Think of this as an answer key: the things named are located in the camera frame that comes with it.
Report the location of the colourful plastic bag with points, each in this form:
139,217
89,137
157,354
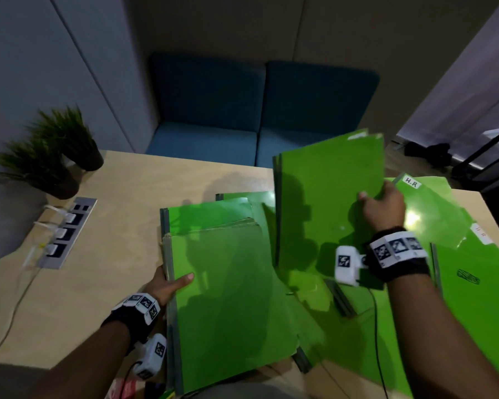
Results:
124,388

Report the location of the black marker wristband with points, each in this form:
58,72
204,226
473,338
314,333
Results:
399,265
127,317

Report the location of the person's left hand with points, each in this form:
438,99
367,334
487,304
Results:
162,288

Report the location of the white power plug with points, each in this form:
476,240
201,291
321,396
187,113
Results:
70,218
52,249
61,233

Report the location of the stack of green folders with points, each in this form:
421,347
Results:
233,286

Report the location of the person's left forearm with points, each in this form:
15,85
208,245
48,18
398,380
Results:
87,365

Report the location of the white curtain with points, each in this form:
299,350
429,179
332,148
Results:
461,78

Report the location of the pile of green folders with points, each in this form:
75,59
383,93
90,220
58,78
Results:
474,311

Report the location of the person's grey trousers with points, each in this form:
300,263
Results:
241,390

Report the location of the black metal door frame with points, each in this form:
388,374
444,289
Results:
490,151

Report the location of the person's right hand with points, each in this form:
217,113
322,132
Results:
384,211

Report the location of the green potted plant black pot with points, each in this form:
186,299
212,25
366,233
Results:
62,186
87,159

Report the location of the matte green folder grey spine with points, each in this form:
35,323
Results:
316,195

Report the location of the blue fabric sofa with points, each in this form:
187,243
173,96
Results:
208,91

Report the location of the grey power socket panel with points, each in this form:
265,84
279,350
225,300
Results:
50,263

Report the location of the person's right forearm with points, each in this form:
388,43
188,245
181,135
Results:
441,340

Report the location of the black object on floor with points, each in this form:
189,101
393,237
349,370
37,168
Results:
428,152

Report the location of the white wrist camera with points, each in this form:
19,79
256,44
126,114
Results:
149,357
345,270

